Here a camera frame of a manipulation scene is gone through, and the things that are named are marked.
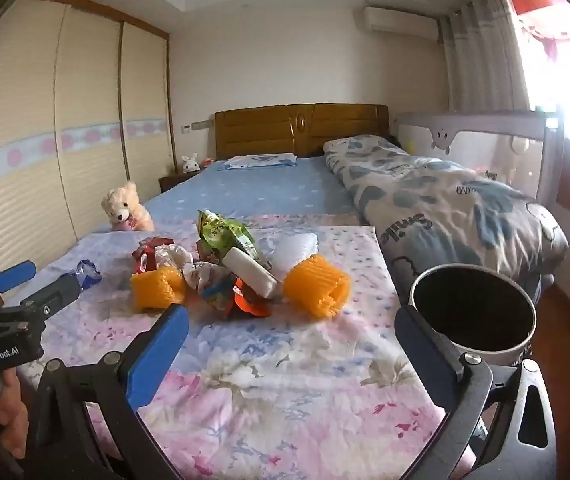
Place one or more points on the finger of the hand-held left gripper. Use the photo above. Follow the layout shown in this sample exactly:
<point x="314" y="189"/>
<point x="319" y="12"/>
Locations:
<point x="57" y="290"/>
<point x="12" y="275"/>

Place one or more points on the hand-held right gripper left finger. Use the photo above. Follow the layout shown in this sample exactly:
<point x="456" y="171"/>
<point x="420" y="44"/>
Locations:
<point x="157" y="355"/>

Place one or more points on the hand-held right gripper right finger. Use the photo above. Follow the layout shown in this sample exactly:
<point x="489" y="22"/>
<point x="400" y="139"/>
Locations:
<point x="427" y="355"/>

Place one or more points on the blue foil wrapper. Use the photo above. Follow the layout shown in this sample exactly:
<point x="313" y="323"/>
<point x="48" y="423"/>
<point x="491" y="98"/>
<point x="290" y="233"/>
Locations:
<point x="87" y="272"/>

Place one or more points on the white round trash bin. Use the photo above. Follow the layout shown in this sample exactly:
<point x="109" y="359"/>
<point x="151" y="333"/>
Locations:
<point x="470" y="305"/>

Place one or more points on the red snack wrapper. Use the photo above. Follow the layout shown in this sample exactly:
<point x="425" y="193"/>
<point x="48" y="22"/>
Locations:
<point x="152" y="255"/>

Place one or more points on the green spouted pouch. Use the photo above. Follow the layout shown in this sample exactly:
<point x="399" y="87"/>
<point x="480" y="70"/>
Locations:
<point x="225" y="235"/>

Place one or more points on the orange foam fruit net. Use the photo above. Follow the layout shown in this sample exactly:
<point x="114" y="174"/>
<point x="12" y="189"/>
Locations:
<point x="317" y="285"/>
<point x="157" y="287"/>

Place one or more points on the colourful snack wrapper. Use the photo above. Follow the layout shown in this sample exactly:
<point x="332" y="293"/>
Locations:
<point x="217" y="292"/>

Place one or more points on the crumpled white tissue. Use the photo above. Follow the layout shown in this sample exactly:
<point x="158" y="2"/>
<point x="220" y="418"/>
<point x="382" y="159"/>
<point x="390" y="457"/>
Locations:
<point x="175" y="257"/>

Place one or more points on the orange-red foil wrapper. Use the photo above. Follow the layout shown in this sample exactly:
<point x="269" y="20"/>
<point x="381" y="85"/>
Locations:
<point x="250" y="302"/>

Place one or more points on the cream teddy bear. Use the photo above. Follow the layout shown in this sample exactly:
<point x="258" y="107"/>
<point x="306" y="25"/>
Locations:
<point x="125" y="207"/>

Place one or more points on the pink floral blanket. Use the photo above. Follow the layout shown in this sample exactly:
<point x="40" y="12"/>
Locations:
<point x="275" y="385"/>

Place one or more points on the white plastic packet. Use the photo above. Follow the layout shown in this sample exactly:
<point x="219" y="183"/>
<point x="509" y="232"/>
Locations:
<point x="250" y="270"/>

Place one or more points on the beige sliding-door wardrobe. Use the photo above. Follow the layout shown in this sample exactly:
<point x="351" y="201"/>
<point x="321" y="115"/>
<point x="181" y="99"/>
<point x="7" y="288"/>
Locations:
<point x="65" y="135"/>

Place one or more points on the grey quilt with blue patches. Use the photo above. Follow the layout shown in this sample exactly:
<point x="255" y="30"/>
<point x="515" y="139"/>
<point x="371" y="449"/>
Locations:
<point x="440" y="200"/>

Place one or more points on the dark wooden nightstand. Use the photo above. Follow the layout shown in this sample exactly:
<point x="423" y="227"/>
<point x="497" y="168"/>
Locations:
<point x="172" y="182"/>

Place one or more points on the white foam fruit net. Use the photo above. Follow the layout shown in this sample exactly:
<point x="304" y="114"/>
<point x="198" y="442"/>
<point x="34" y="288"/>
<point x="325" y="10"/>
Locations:
<point x="295" y="250"/>

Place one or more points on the white rabbit toy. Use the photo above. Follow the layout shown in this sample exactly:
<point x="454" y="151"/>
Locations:
<point x="190" y="164"/>

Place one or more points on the bed with blue sheet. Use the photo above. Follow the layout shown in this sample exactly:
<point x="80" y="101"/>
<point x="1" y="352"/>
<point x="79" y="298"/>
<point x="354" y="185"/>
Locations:
<point x="265" y="190"/>

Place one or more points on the blue and white pillow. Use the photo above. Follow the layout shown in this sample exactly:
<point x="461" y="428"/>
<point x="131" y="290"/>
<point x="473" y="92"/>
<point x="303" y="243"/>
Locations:
<point x="260" y="161"/>

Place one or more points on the grey white crib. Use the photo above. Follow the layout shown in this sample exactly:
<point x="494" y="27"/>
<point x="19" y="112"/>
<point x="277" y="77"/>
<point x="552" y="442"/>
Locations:
<point x="495" y="145"/>

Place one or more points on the brown wooden headboard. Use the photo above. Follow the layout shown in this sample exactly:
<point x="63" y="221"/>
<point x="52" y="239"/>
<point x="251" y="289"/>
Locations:
<point x="265" y="130"/>

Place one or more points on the grey striped curtain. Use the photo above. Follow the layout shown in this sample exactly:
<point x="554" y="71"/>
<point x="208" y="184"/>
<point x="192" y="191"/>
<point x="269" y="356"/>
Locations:
<point x="485" y="55"/>

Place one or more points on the red window hanging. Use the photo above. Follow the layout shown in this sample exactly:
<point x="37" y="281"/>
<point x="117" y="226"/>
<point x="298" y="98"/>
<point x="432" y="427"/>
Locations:
<point x="540" y="5"/>

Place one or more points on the white wall switch panel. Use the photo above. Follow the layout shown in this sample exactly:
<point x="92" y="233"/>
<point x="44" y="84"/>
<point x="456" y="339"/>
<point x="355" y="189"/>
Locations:
<point x="197" y="126"/>

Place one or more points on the white wall air conditioner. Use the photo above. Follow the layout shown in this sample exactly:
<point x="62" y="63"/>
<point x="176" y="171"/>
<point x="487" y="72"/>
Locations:
<point x="397" y="21"/>

